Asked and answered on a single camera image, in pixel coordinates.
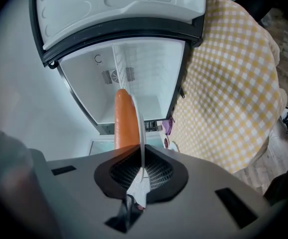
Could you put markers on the orange carrot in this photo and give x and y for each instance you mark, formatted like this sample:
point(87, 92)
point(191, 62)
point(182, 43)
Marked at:
point(124, 118)

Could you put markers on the black mini fridge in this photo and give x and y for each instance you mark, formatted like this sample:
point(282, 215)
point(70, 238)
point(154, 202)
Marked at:
point(84, 14)

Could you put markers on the white plate of red beans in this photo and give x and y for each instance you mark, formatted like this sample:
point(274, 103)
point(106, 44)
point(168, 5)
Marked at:
point(166, 143)

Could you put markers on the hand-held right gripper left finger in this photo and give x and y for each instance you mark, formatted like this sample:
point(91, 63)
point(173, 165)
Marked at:
point(79, 195)

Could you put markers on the person's right shoe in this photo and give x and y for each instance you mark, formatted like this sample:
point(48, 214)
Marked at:
point(287, 119)

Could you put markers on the round table yellow checked cloth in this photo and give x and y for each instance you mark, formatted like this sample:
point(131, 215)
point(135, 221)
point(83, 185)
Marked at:
point(233, 83)

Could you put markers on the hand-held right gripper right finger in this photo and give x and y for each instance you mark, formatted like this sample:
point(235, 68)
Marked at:
point(203, 195)

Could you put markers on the glass cup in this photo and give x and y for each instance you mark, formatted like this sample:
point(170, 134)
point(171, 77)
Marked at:
point(159, 128)

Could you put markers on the purple cloth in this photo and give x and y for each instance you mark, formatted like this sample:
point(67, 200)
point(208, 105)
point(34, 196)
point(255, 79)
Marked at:
point(168, 126)

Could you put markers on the person's right hand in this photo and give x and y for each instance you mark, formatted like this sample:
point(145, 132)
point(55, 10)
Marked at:
point(14, 173)

